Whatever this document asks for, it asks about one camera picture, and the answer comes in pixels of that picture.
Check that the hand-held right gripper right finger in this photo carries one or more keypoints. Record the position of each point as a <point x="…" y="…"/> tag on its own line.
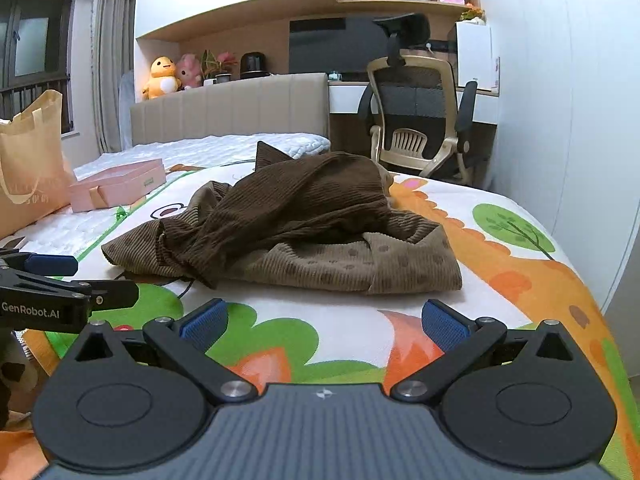
<point x="442" y="325"/>

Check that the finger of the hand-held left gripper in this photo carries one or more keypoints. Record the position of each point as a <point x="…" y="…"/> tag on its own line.
<point x="50" y="265"/>
<point x="115" y="294"/>

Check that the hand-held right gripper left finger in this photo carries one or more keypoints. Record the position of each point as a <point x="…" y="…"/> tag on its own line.
<point x="202" y="322"/>

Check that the beige tote bag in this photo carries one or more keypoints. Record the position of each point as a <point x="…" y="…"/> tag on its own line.
<point x="30" y="160"/>

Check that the pink gift box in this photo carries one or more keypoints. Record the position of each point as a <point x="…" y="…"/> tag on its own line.
<point x="115" y="180"/>

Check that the cartoon animal printed blanket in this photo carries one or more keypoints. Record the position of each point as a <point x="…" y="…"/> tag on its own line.
<point x="325" y="320"/>

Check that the beige padded headboard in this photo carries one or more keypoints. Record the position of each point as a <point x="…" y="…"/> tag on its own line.
<point x="225" y="110"/>

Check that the pale curtain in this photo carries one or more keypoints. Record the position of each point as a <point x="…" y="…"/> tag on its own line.
<point x="112" y="60"/>

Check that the yellow duck plush toy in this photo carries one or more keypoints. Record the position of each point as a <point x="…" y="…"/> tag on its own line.
<point x="160" y="77"/>

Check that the dark framed window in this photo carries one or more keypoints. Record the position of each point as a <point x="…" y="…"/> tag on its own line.
<point x="30" y="40"/>

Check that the beige mesh office chair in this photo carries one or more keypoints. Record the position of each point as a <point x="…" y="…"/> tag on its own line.
<point x="415" y="95"/>

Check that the pink plush toy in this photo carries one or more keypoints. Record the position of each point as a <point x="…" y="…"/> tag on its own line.
<point x="189" y="72"/>

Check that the potted plant with red leaves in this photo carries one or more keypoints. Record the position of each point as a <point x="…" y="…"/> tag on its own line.
<point x="220" y="62"/>

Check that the black round speaker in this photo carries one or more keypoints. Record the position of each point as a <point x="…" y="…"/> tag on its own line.
<point x="253" y="64"/>

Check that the white cabinet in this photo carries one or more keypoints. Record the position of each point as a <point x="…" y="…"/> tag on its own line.
<point x="475" y="55"/>

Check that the black computer monitor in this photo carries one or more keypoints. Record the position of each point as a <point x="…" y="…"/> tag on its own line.
<point x="325" y="45"/>

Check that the orange flower bunch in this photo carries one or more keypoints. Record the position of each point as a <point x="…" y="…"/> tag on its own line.
<point x="472" y="12"/>

